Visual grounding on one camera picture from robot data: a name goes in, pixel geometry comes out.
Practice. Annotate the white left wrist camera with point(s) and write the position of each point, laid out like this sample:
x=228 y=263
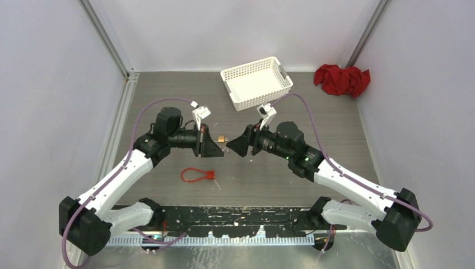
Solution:
x=199 y=114

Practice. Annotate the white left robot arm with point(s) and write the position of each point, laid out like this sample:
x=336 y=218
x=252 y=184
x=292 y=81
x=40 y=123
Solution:
x=89 y=221

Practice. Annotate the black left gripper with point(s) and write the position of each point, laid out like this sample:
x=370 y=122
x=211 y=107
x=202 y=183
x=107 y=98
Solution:
x=204 y=145

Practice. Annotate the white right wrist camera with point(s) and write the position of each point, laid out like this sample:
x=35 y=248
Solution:
x=267 y=113

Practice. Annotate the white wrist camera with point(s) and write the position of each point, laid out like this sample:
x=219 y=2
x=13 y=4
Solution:
x=267 y=113
x=199 y=114

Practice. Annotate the brass padlock silver shackle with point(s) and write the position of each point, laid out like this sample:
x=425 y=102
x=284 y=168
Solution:
x=222 y=139

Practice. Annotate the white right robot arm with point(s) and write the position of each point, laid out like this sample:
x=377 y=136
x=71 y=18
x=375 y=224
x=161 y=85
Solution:
x=390 y=215

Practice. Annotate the aluminium slotted rail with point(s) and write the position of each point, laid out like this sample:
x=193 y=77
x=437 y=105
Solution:
x=135 y=240

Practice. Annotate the crumpled red cloth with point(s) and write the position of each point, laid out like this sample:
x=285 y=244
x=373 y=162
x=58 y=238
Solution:
x=338 y=81

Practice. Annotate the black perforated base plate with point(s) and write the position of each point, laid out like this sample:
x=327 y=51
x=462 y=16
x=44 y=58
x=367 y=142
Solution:
x=235 y=222

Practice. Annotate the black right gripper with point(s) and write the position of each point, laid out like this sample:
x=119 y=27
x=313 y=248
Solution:
x=251 y=137

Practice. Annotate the red cable padlock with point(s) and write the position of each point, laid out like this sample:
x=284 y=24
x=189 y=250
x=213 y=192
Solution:
x=192 y=175

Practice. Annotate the white perforated plastic basket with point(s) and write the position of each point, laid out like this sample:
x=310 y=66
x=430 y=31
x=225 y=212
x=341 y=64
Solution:
x=255 y=83

